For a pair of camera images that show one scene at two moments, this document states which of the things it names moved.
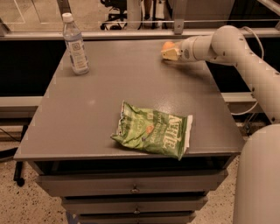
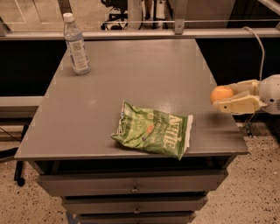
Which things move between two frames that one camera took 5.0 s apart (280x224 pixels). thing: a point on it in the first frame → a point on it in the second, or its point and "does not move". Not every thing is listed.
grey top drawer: x=194 y=182 does not move
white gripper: x=185 y=50 → x=270 y=94
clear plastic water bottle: x=75 y=45 does not move
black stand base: x=18 y=175 does not move
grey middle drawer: x=135 y=206 does not move
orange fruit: x=168 y=45 → x=220 y=93
